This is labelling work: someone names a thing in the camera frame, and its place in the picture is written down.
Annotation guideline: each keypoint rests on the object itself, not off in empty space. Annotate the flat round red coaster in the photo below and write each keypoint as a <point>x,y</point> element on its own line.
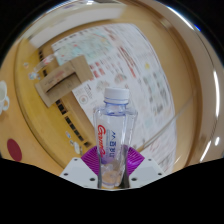
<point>14,150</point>

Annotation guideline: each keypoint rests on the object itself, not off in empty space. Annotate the clear plastic water bottle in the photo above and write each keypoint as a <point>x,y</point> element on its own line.
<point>115,133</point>

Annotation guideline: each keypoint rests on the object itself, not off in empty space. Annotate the brown cardboard stand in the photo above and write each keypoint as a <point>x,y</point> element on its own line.
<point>63,78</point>

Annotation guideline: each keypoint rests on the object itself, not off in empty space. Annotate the wide printed wall poster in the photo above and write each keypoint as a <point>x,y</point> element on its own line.
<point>133,73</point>

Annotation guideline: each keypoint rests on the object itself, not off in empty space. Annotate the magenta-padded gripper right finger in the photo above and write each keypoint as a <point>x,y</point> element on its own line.
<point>145,168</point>

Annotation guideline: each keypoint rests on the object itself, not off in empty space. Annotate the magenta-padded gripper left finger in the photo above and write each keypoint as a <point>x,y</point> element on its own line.
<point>80,168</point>

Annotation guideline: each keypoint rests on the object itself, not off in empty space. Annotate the clear bottle with red label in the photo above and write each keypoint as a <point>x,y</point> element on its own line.
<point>41,66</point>

